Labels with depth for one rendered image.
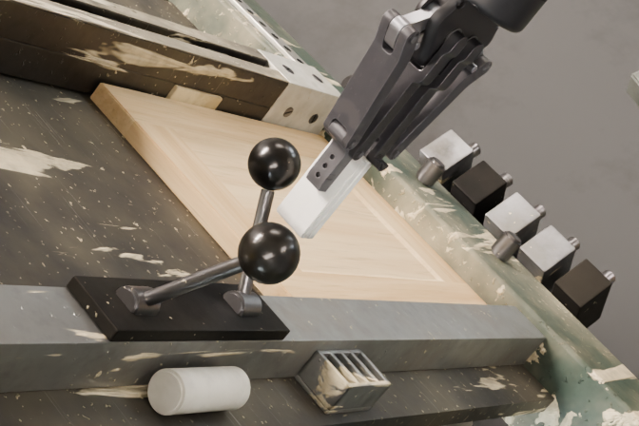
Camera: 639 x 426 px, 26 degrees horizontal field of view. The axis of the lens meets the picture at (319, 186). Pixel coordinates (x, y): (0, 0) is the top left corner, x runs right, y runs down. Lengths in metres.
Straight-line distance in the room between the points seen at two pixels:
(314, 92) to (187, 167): 0.34
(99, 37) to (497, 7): 0.48
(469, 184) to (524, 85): 1.10
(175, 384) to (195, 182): 0.37
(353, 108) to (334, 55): 1.95
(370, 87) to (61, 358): 0.26
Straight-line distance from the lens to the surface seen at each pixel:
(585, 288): 1.69
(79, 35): 1.24
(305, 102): 1.56
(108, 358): 0.87
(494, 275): 1.52
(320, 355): 1.07
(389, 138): 0.95
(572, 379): 1.48
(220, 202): 1.23
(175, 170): 1.23
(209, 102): 1.43
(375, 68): 0.89
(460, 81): 0.97
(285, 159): 0.96
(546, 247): 1.72
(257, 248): 0.82
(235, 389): 0.94
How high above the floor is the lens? 2.22
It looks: 56 degrees down
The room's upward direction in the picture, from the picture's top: straight up
